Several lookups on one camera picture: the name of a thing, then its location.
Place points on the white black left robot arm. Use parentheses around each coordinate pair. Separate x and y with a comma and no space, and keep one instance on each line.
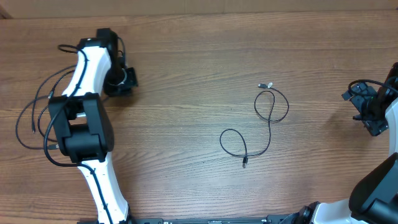
(82,127)

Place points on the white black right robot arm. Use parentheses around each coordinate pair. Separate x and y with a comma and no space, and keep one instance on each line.
(374,198)

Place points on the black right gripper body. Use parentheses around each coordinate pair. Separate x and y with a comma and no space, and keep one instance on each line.
(364,109)

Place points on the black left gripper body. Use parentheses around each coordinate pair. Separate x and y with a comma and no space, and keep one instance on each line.
(119,81)

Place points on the brown cardboard backdrop panel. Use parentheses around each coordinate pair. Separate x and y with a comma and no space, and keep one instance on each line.
(28,9)

